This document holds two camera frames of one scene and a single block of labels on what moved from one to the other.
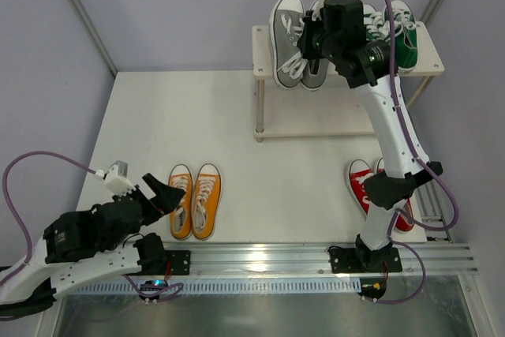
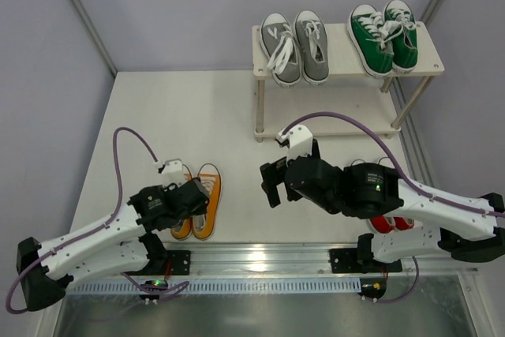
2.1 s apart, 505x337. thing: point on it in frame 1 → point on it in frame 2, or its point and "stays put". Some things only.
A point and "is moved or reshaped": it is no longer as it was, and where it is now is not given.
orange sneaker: [207, 187] stays put
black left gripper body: [147, 203] → [198, 193]
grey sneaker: [289, 64] is moved or reshaped
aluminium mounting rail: [259, 260] stays put
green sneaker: [405, 30] stays put
